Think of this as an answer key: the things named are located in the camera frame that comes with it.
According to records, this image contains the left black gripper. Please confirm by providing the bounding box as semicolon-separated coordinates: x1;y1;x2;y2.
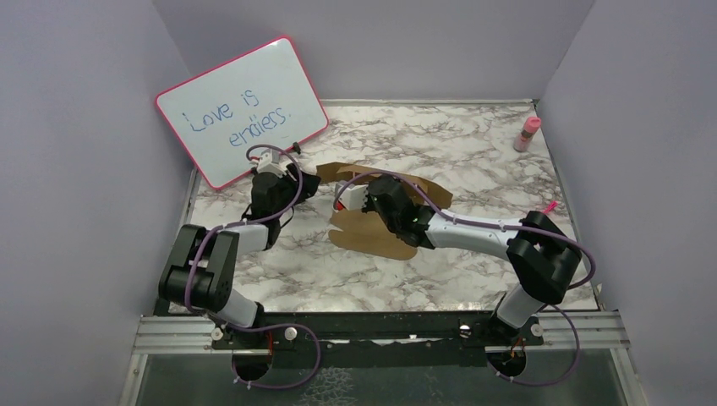
272;162;320;218

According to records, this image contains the brown cardboard box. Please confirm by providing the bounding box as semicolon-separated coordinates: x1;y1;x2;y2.
315;162;454;261

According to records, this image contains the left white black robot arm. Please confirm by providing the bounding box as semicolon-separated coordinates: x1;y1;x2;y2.
158;164;321;348

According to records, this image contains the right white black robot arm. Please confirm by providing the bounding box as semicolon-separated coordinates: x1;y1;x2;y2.
362;174;583;344

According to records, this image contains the pink framed whiteboard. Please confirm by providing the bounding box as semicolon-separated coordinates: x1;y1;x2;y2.
155;36;329;189

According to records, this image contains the pink glitter bottle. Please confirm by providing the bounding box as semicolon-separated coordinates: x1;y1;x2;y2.
513;117;542;152

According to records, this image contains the pink marker pen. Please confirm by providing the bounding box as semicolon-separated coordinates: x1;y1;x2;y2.
542;200;560;214

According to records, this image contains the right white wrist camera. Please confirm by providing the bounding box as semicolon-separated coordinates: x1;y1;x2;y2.
335;182;368;211

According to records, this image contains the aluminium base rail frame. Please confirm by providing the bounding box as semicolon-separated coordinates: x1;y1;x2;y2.
121;101;645;405

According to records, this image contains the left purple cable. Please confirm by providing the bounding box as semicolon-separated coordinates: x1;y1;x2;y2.
183;144;323;392

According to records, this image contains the purple cable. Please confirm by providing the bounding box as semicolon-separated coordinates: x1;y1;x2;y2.
183;144;323;392
333;169;597;387

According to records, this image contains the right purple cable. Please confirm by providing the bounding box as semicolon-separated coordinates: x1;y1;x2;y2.
333;169;597;387

